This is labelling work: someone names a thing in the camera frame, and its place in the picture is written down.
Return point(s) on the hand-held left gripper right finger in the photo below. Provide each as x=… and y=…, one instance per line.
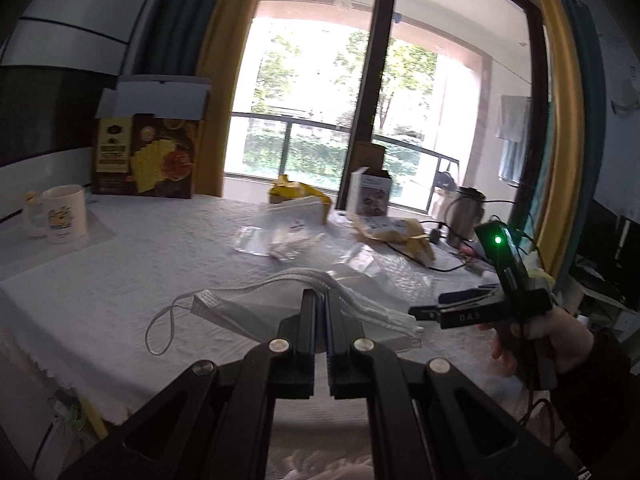
x=334, y=360

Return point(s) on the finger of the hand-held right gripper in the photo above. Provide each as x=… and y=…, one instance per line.
x=465, y=296
x=450, y=317

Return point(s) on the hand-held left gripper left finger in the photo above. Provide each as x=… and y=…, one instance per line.
x=307, y=355

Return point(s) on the person's right forearm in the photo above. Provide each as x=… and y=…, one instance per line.
x=600, y=400

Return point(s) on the person's right hand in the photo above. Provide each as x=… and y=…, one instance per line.
x=570, y=340

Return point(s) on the small power adapter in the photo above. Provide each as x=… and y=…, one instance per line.
x=435, y=236

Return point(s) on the stainless steel thermos cup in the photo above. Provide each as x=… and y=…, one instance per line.
x=465, y=215

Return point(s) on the large clear plastic sheet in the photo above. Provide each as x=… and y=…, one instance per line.
x=385, y=270

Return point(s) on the yellow snack bag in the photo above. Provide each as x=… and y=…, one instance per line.
x=400, y=235

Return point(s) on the black computer monitor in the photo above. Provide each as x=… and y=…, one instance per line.
x=605, y=245

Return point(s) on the teal hanging towel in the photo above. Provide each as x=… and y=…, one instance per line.
x=512, y=162

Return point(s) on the small clear plastic bag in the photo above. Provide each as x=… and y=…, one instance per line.
x=252, y=239

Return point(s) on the small white printed box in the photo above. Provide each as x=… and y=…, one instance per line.
x=370, y=195

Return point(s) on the pack of white masks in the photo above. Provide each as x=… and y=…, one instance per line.
x=300, y=212

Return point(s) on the grey hanging towel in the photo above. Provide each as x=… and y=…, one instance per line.
x=512, y=117

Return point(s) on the yellow plastic bag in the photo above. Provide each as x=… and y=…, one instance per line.
x=292, y=191

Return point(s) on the yellow curtain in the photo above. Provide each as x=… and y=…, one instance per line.
x=220, y=85
x=562, y=110

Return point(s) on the plain cardboard box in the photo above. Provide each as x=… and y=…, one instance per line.
x=367, y=155

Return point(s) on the white textured tablecloth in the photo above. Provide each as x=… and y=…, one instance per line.
x=125, y=270

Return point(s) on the yellow table leg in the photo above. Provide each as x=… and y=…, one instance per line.
x=95, y=417

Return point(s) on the balcony railing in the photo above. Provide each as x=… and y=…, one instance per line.
x=300, y=125

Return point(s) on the brown cracker box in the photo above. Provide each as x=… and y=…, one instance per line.
x=145, y=155

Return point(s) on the white mug with yellow print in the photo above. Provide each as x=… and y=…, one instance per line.
x=65, y=212

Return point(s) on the dark window frame post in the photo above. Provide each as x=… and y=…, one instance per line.
x=372, y=70

